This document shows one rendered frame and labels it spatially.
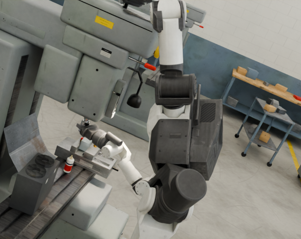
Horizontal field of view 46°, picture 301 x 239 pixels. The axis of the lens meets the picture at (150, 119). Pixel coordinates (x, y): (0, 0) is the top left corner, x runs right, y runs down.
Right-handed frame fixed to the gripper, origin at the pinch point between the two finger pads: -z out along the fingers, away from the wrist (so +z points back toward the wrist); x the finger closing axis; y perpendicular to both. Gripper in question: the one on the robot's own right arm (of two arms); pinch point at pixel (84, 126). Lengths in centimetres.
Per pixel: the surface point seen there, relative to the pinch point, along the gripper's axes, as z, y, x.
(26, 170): 11.2, 9.8, 43.0
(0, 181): -27, 49, 23
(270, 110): 0, 36, -431
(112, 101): 10.8, -21.1, -2.1
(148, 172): -45, 122, -201
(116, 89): 10.6, -27.9, -2.0
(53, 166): 12.2, 10.7, 27.8
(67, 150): -9.5, 22.4, -4.2
